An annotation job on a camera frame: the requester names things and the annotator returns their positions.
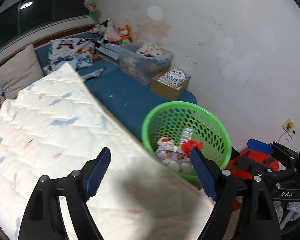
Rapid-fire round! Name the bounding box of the red mesh ball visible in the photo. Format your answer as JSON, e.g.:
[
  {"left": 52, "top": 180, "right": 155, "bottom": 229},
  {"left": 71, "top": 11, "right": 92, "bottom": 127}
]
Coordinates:
[{"left": 181, "top": 140, "right": 204, "bottom": 157}]

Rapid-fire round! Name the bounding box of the beige pillow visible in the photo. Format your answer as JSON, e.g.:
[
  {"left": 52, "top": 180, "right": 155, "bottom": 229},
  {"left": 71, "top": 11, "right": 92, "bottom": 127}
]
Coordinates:
[{"left": 0, "top": 44, "right": 44, "bottom": 99}]

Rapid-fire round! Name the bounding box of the clear storage bin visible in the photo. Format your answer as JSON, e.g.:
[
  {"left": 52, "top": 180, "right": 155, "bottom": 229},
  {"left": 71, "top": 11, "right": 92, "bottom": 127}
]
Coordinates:
[{"left": 119, "top": 43, "right": 174, "bottom": 84}]

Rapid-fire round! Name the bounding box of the dark window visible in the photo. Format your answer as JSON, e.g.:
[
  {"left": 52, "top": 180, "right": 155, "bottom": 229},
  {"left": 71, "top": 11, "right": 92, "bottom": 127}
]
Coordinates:
[{"left": 0, "top": 0, "right": 88, "bottom": 49}]

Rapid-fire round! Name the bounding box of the white blue milk carton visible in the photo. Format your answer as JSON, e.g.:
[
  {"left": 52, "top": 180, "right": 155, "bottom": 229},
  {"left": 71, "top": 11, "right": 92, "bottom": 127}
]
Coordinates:
[{"left": 179, "top": 127, "right": 193, "bottom": 148}]

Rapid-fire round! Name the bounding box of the cardboard box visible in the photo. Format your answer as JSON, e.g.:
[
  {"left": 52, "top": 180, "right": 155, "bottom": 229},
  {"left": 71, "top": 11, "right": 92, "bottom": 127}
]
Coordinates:
[{"left": 150, "top": 68, "right": 191, "bottom": 101}]

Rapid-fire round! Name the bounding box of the left grey gloved hand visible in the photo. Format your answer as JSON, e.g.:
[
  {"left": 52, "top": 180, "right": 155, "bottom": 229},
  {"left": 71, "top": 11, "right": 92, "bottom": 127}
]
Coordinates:
[{"left": 273, "top": 201, "right": 300, "bottom": 222}]

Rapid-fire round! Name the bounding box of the butterfly pillow right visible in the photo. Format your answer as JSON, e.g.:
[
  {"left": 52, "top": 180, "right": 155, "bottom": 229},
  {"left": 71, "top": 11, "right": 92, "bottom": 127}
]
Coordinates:
[{"left": 43, "top": 37, "right": 95, "bottom": 75}]

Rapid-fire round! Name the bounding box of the plush toys pile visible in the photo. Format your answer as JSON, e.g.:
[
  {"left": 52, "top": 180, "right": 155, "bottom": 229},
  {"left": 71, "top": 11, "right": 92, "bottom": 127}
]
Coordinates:
[{"left": 90, "top": 19, "right": 133, "bottom": 47}]

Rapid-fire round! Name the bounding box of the red snack cup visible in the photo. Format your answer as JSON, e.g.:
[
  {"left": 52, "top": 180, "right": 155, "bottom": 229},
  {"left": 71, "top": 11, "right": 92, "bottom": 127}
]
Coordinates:
[{"left": 155, "top": 137, "right": 190, "bottom": 163}]

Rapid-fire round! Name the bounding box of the blue mattress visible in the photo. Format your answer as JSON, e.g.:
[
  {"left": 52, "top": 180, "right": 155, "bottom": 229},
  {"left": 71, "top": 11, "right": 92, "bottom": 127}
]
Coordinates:
[{"left": 34, "top": 31, "right": 198, "bottom": 140}]

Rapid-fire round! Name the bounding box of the green plastic basket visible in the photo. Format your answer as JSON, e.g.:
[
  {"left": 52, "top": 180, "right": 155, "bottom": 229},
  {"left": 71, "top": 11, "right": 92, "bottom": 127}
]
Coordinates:
[{"left": 141, "top": 101, "right": 232, "bottom": 181}]

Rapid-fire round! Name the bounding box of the wall socket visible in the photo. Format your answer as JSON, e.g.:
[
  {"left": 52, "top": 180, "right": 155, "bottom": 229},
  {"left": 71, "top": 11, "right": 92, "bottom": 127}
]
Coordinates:
[{"left": 282, "top": 118, "right": 298, "bottom": 139}]

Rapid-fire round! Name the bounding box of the white quilted blanket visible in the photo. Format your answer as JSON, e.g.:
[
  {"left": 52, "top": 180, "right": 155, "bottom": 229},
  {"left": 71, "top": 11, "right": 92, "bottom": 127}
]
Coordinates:
[{"left": 0, "top": 64, "right": 214, "bottom": 239}]

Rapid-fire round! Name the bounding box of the small white plastic cup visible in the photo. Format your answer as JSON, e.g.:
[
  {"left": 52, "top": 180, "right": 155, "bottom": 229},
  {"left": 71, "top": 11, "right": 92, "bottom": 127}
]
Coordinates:
[{"left": 179, "top": 162, "right": 193, "bottom": 175}]

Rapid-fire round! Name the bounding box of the red plastic stool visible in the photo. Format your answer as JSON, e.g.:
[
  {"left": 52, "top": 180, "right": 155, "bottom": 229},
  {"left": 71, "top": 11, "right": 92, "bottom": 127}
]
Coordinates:
[{"left": 225, "top": 147, "right": 281, "bottom": 212}]

